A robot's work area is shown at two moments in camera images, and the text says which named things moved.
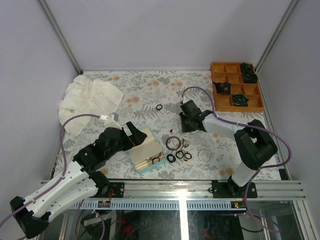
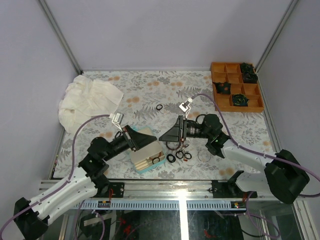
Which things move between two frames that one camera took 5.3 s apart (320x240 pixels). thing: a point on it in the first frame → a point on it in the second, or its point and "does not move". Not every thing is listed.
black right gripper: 184,128 → 176,134
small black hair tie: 159,104 does not move
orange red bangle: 159,155 does not move
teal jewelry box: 148,154 does not move
